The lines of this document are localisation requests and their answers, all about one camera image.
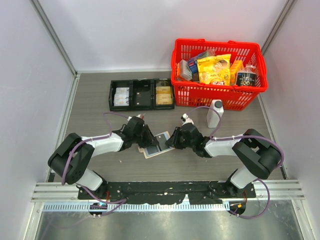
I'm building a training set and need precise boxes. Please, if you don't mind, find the yellow snack bag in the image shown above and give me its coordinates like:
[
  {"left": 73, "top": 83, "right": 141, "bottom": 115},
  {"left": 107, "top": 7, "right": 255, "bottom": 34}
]
[{"left": 197, "top": 54, "right": 231, "bottom": 86}]

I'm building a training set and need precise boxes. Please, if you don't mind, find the white cards stack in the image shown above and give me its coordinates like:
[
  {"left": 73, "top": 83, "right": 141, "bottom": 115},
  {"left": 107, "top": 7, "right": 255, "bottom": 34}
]
[{"left": 113, "top": 87, "right": 130, "bottom": 107}]

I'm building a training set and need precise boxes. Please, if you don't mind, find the grey boxed item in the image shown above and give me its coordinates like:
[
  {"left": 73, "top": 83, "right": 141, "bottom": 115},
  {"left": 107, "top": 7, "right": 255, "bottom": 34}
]
[{"left": 177, "top": 59, "right": 193, "bottom": 81}]

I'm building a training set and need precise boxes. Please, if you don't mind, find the gold cards stack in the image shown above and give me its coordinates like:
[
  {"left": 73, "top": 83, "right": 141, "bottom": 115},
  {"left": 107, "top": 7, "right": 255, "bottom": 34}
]
[{"left": 155, "top": 86, "right": 172, "bottom": 105}]

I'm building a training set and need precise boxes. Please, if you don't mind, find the orange snack box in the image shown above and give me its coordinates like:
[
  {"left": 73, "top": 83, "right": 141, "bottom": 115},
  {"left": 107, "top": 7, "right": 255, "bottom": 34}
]
[{"left": 230, "top": 60, "right": 244, "bottom": 86}]

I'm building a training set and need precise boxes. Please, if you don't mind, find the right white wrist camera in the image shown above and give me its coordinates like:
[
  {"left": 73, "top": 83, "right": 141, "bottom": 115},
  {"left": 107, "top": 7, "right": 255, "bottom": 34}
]
[{"left": 180, "top": 113, "right": 194, "bottom": 125}]

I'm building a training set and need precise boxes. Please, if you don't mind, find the white plastic bottle black cap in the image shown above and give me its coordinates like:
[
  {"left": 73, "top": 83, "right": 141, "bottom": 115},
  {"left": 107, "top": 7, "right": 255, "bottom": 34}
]
[{"left": 206, "top": 99, "right": 224, "bottom": 129}]

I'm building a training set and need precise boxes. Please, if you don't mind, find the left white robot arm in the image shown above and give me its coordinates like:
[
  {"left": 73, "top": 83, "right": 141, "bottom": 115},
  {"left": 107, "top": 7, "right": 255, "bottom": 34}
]
[{"left": 47, "top": 116, "right": 159, "bottom": 199}]

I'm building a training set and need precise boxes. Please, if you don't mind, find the white slotted cable duct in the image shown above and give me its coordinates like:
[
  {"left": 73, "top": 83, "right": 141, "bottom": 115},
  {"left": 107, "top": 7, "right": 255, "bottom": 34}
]
[{"left": 42, "top": 201, "right": 230, "bottom": 212}]

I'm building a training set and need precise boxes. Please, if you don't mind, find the beige leather card holder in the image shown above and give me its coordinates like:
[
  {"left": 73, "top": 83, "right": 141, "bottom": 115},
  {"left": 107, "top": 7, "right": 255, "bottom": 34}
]
[{"left": 138, "top": 146, "right": 174, "bottom": 159}]

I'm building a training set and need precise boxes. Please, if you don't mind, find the red plastic shopping basket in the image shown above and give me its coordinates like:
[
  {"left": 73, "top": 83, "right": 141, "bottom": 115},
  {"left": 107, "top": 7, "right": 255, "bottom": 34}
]
[{"left": 171, "top": 38, "right": 268, "bottom": 111}]

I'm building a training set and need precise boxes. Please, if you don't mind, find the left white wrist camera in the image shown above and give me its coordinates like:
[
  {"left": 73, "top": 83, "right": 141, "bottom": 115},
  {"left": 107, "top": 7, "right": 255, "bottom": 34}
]
[{"left": 127, "top": 114, "right": 145, "bottom": 121}]

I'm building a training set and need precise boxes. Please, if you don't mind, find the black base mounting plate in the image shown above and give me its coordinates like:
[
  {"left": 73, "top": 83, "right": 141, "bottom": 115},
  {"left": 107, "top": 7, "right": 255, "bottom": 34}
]
[{"left": 78, "top": 181, "right": 256, "bottom": 205}]

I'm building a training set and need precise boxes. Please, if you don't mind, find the black three-compartment card tray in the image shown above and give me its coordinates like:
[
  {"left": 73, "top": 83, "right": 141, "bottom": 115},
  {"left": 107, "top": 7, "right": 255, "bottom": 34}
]
[{"left": 108, "top": 78, "right": 175, "bottom": 111}]

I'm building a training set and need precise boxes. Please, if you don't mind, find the black card in tray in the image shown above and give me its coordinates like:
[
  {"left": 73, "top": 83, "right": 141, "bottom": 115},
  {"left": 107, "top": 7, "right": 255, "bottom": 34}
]
[{"left": 132, "top": 87, "right": 151, "bottom": 108}]

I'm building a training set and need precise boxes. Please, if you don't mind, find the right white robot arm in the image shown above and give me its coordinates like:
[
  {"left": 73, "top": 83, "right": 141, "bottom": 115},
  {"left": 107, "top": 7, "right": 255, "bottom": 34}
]
[{"left": 165, "top": 123, "right": 284, "bottom": 198}]

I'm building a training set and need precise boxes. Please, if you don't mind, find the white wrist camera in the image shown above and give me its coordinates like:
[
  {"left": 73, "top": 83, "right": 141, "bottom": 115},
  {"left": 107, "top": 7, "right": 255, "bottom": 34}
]
[
  {"left": 180, "top": 113, "right": 194, "bottom": 125},
  {"left": 127, "top": 114, "right": 145, "bottom": 121}
]

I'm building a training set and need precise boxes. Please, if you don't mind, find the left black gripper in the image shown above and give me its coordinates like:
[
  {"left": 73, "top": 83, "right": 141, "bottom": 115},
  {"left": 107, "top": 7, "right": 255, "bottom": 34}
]
[{"left": 132, "top": 124, "right": 159, "bottom": 149}]

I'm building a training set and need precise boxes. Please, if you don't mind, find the blue snack packet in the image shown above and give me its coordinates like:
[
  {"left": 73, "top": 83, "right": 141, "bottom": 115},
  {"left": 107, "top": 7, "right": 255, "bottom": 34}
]
[{"left": 187, "top": 49, "right": 215, "bottom": 74}]

